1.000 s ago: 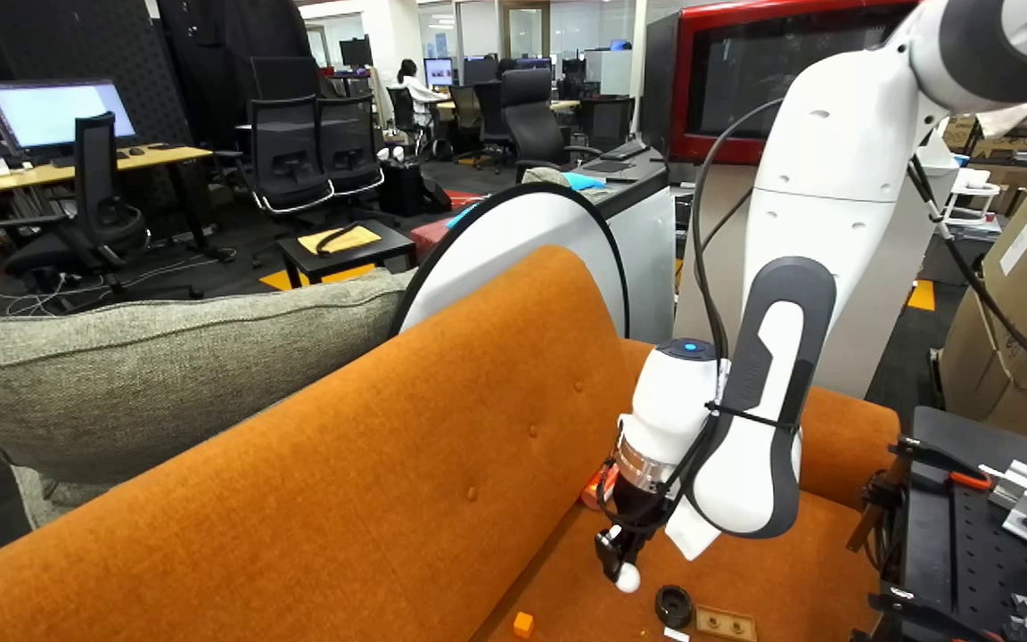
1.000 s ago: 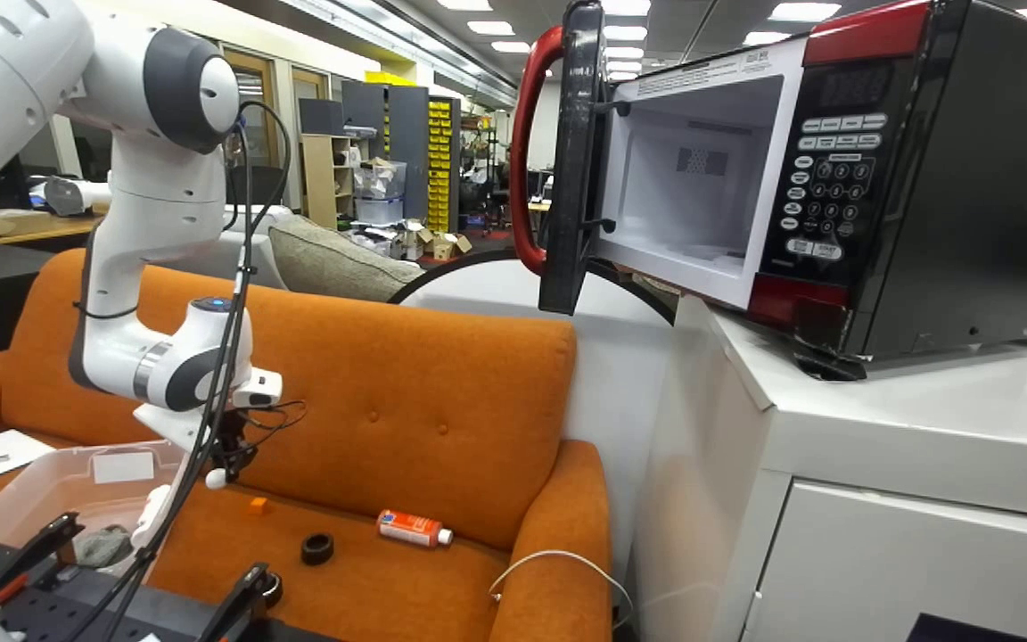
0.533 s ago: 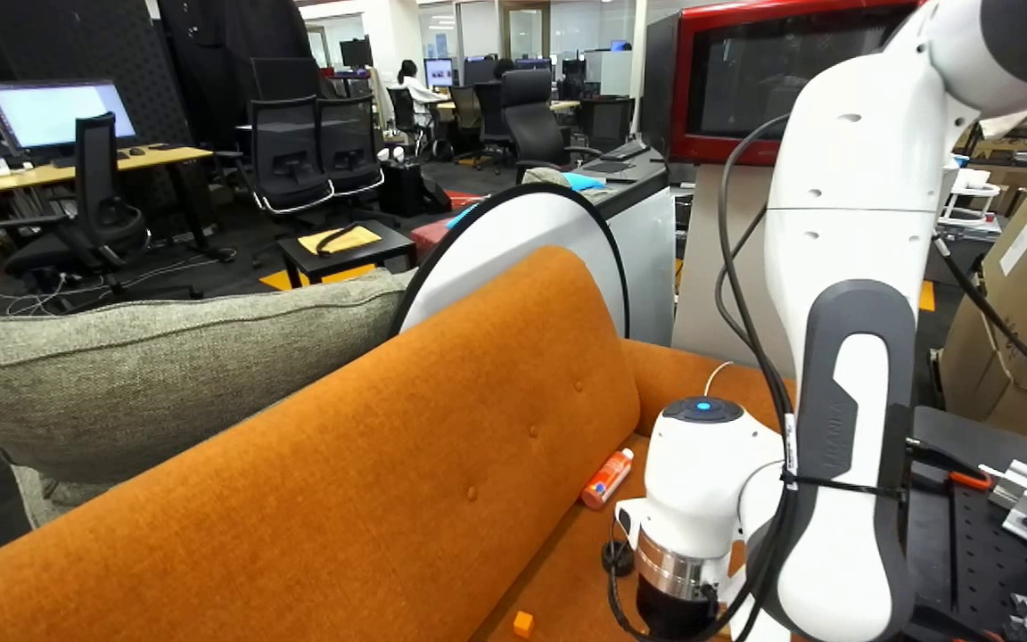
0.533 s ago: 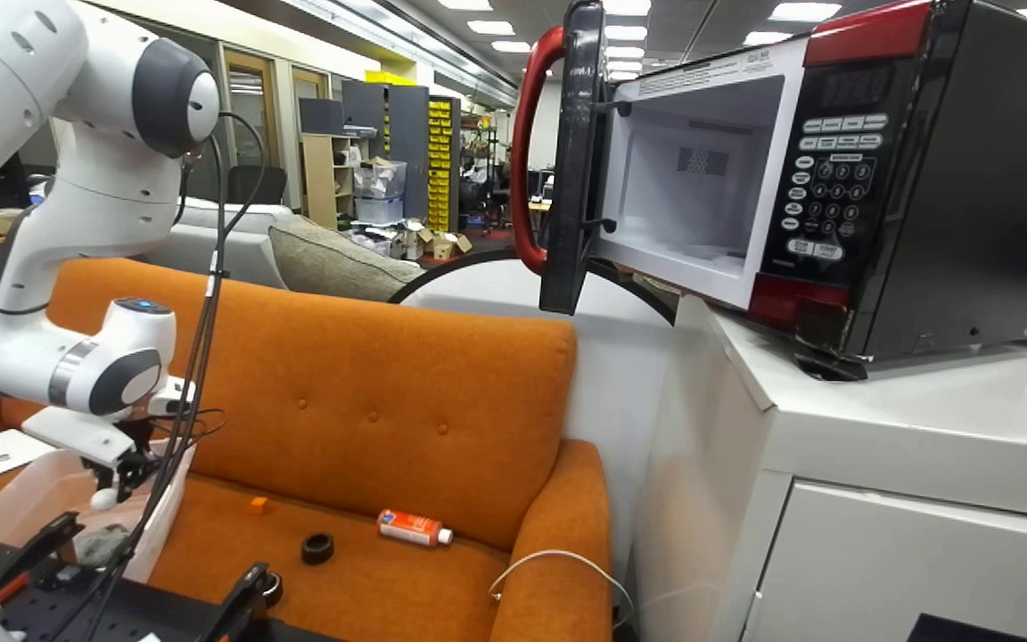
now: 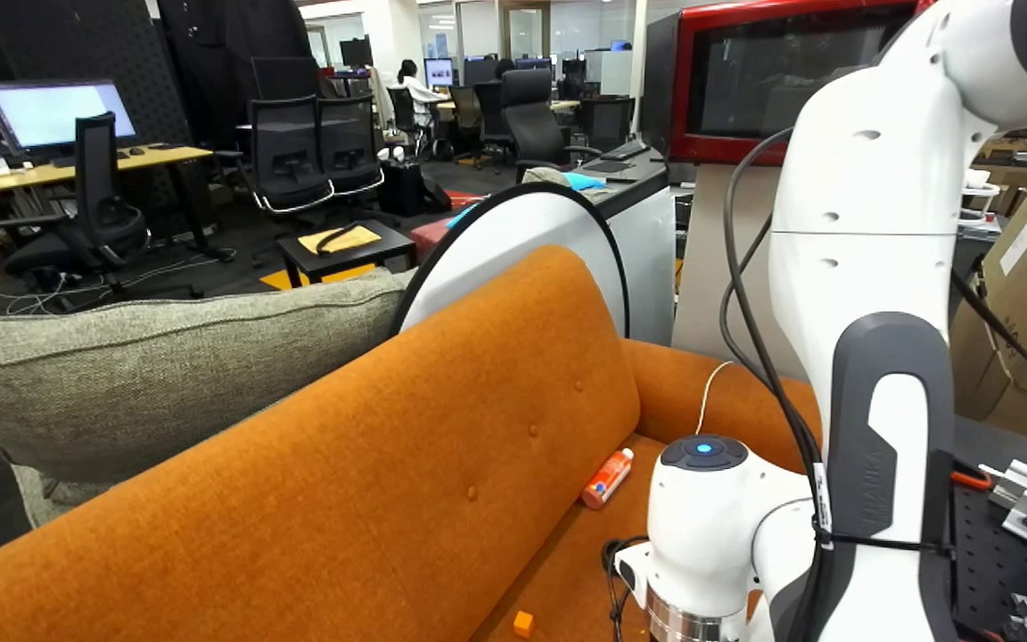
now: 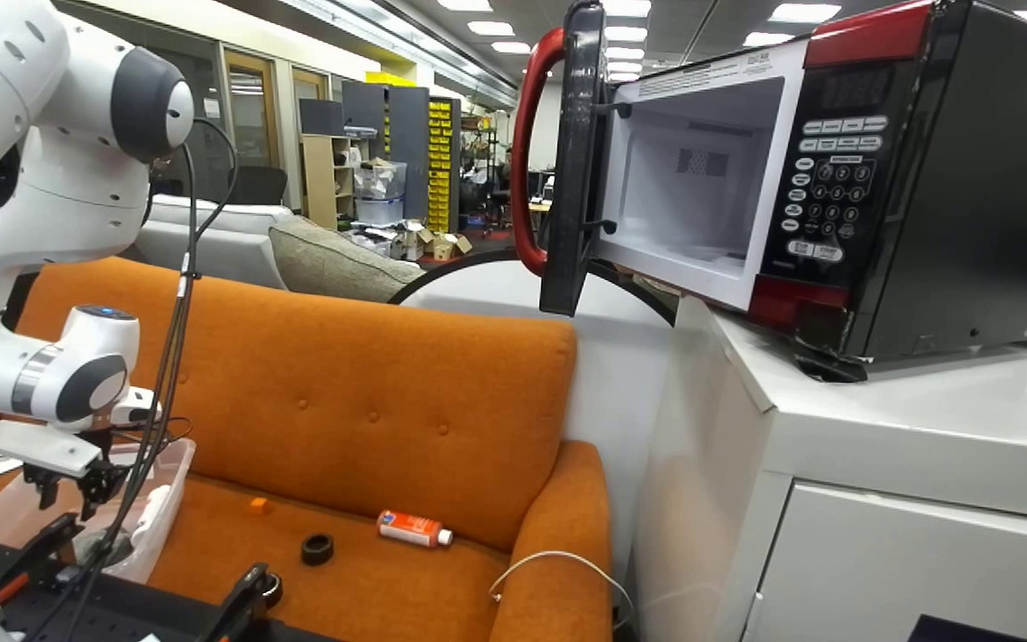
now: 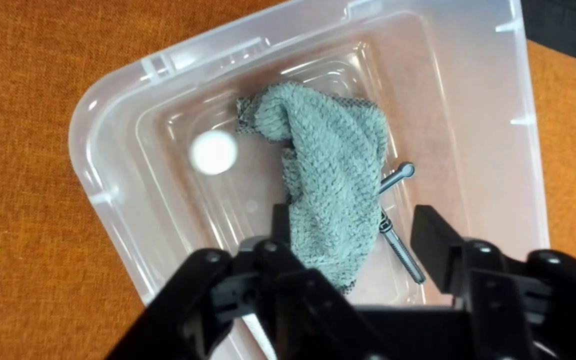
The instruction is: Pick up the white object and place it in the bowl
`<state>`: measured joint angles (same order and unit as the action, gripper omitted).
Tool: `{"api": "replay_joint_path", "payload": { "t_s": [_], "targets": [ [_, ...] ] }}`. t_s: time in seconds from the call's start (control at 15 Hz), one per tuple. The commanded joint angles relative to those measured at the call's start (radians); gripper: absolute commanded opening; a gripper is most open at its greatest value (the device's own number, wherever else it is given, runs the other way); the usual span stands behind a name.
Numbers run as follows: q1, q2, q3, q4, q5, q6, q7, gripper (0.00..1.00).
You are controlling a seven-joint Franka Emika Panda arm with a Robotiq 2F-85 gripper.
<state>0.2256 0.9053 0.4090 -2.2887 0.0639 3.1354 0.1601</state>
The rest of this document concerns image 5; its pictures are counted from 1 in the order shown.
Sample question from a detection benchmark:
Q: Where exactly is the black office chair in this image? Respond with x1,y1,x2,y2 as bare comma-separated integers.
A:
581,92,637,153
313,92,387,199
0,112,151,280
242,92,339,219
496,63,574,170

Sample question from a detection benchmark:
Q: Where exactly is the white counter with dark top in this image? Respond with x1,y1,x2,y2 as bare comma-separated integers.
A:
521,157,677,350

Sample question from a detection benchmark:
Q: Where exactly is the computer monitor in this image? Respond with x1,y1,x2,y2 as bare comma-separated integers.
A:
0,76,138,157

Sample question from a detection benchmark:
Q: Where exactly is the seated person in white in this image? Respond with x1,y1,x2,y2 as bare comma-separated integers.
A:
391,55,437,135

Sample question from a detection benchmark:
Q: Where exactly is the red black clamp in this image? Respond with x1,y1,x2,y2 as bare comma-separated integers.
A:
947,468,1000,497

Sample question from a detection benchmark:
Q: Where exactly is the wooden office desk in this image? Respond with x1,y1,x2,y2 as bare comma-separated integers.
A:
0,142,217,199

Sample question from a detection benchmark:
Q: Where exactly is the grey cushion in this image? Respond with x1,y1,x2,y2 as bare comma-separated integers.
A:
0,267,420,564

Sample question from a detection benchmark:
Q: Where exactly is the orange fabric sofa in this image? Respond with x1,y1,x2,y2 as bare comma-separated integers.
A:
0,242,831,642

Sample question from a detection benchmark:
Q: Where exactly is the white cabinet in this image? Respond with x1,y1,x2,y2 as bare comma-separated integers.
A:
672,157,809,386

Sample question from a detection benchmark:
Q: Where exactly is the thin white cable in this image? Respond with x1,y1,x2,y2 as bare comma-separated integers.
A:
693,356,736,444

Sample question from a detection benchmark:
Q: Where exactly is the yellow flat item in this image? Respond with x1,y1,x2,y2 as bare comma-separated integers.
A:
296,220,386,257

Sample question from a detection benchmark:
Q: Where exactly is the small black side table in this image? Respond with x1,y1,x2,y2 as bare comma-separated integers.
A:
278,219,420,288

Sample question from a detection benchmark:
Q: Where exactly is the orange white tube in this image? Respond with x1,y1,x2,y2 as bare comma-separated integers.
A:
576,447,637,515

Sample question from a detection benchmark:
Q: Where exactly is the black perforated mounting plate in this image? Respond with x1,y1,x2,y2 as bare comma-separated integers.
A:
946,413,1027,642

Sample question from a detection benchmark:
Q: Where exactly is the red black microwave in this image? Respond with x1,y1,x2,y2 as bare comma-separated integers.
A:
642,0,939,170

